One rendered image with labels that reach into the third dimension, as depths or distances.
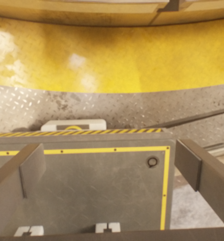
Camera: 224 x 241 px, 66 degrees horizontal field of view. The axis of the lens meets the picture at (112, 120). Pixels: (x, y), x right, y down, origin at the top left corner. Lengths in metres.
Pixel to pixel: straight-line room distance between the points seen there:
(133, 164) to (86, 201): 0.20
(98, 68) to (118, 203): 0.55
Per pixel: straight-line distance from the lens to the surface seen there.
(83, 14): 0.70
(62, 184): 0.60
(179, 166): 0.17
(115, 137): 0.51
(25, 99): 0.89
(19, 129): 0.81
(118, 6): 0.55
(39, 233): 0.70
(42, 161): 0.17
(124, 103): 0.81
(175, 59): 0.86
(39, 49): 0.86
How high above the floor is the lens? 0.80
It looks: 75 degrees down
